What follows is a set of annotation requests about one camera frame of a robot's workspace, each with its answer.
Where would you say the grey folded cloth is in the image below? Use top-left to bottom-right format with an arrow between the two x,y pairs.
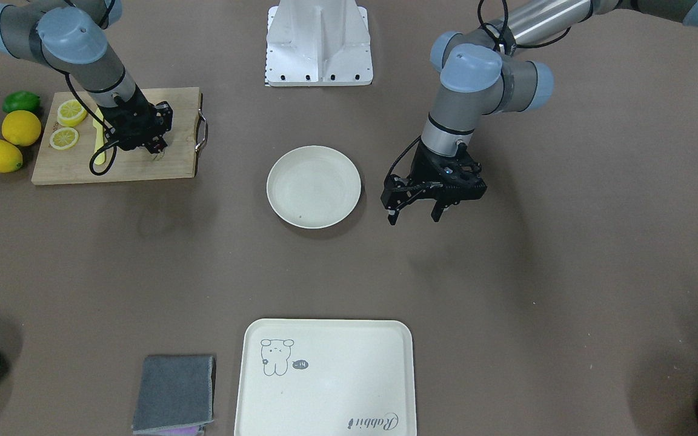
132,354 -> 215,435

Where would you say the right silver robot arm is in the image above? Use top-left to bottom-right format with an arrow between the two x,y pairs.
0,1 -> 173,154

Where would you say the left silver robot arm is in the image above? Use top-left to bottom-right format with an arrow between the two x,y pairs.
381,1 -> 698,225

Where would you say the yellow plastic knife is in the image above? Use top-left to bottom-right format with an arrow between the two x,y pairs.
92,107 -> 106,165

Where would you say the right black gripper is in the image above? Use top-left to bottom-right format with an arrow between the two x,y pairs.
104,101 -> 173,153

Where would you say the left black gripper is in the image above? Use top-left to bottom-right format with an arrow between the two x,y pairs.
381,145 -> 487,226

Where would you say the cream rectangular tray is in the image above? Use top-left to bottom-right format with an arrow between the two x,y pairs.
234,319 -> 417,435

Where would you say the cream round plate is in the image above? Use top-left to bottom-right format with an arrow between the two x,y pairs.
266,145 -> 361,230

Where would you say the lemon slice one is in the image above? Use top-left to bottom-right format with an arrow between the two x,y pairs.
56,99 -> 88,128

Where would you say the whole yellow lemon two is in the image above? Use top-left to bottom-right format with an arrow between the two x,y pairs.
1,110 -> 42,147

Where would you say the lemon slice two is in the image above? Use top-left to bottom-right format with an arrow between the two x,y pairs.
48,127 -> 80,151

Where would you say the green lime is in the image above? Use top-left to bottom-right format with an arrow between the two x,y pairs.
2,91 -> 41,113

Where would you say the wooden cutting board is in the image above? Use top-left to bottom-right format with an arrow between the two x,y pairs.
31,87 -> 208,185

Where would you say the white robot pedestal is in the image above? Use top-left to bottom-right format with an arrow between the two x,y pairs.
264,1 -> 374,87

